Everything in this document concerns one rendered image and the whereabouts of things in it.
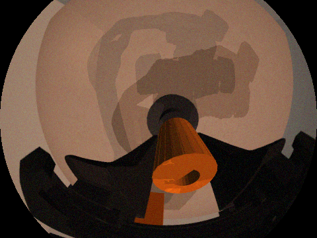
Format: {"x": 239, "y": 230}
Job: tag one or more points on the orange knob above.
{"x": 182, "y": 161}

